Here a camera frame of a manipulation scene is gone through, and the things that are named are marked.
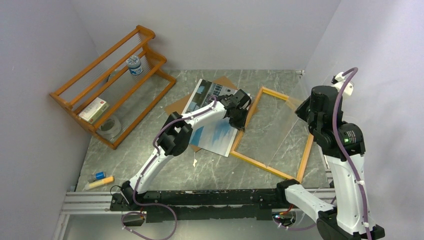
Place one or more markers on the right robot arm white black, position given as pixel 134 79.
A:
pixel 343 145

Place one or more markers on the yellow wooden picture frame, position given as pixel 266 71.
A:
pixel 296 159

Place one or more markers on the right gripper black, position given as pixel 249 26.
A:
pixel 301 110

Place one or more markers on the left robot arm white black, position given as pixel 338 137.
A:
pixel 175 135

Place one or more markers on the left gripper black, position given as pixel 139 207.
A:
pixel 240 125

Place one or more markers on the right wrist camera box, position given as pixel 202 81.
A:
pixel 338 82

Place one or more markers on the blue capped small tube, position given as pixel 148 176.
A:
pixel 96 176

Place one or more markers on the building and sky photo print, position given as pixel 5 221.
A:
pixel 211 131

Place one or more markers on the white blue lidded jar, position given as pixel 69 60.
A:
pixel 134 65

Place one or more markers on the clear acrylic sheet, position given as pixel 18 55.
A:
pixel 269 121

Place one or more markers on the yellow glue stick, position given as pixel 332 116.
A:
pixel 98 183

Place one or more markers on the orange wooden shelf rack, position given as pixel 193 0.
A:
pixel 130 97

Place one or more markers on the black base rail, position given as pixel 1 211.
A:
pixel 219 204

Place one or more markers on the brown cardboard backing board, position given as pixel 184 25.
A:
pixel 180 104

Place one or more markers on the white red cardboard box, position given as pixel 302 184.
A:
pixel 94 110

